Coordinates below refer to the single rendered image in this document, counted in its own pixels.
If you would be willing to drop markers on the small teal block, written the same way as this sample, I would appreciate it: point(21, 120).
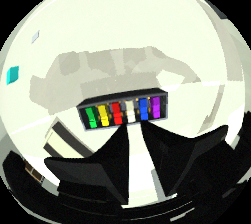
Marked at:
point(12, 74)

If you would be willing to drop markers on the beige open tray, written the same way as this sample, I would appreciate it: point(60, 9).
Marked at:
point(60, 143)

